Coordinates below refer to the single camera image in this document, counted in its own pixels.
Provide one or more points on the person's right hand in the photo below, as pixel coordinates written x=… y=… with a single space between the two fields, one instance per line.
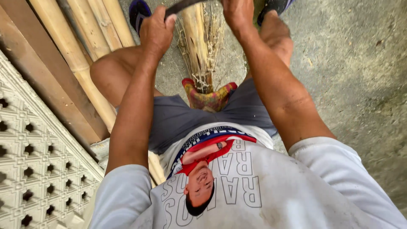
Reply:
x=238 y=16

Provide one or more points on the person's left hand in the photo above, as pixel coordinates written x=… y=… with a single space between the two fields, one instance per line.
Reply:
x=154 y=33

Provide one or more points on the person's right fingers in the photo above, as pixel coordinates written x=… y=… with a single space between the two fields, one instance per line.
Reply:
x=237 y=4

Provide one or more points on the dark metal blade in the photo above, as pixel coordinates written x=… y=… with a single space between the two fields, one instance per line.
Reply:
x=183 y=5

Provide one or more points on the dry bamboo fibre shavings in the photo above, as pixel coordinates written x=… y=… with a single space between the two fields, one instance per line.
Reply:
x=217 y=35

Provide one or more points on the blue black sandal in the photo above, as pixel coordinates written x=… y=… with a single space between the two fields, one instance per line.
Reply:
x=139 y=14
x=274 y=6

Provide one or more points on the person's right leg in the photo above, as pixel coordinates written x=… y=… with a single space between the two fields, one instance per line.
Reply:
x=276 y=38

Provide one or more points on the person's leg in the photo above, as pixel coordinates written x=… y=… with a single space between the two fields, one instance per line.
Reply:
x=276 y=38
x=109 y=73

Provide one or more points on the split bamboo pole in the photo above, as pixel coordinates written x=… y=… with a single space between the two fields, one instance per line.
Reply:
x=197 y=41

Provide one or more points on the red yellow patterned cloth pad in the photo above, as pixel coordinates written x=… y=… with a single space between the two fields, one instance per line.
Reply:
x=206 y=100

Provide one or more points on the grey shorts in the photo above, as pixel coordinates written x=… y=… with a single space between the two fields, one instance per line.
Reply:
x=178 y=121

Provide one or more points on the person's left leg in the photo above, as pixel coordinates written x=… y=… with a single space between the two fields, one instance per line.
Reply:
x=109 y=73

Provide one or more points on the thick long bamboo pole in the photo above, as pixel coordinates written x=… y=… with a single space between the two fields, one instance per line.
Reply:
x=68 y=47

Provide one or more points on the white printed t-shirt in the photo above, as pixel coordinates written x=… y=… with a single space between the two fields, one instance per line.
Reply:
x=270 y=190

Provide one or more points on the brown wooden plank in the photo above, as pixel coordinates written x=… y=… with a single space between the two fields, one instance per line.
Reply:
x=38 y=63

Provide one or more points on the ornate perforated concrete block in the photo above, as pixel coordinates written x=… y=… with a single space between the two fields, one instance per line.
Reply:
x=41 y=165

